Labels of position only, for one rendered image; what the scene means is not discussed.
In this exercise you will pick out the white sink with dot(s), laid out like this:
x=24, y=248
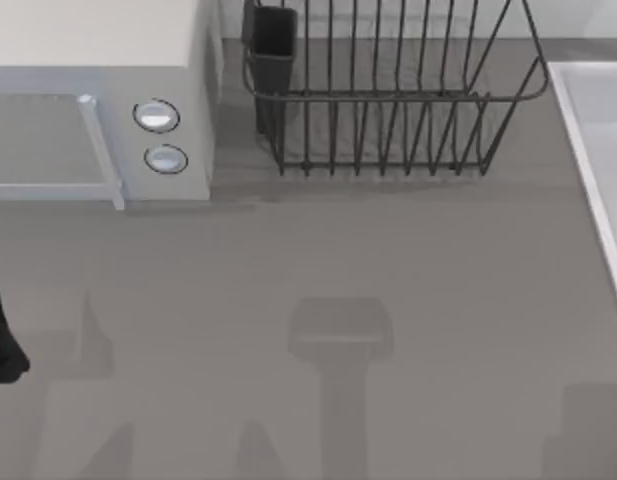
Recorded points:
x=598, y=165

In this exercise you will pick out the large round microwave knob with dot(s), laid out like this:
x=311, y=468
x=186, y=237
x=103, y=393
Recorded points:
x=156, y=116

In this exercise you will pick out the black cutlery holder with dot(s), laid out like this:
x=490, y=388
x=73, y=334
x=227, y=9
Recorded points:
x=273, y=55

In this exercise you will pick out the microwave oven door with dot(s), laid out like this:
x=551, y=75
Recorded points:
x=33, y=140

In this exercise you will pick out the pale microwave oven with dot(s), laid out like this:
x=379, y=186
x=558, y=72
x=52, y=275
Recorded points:
x=113, y=35

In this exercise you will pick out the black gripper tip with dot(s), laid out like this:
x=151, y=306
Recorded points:
x=0, y=340

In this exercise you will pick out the small round microwave knob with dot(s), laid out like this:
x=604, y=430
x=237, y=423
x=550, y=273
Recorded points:
x=165, y=159

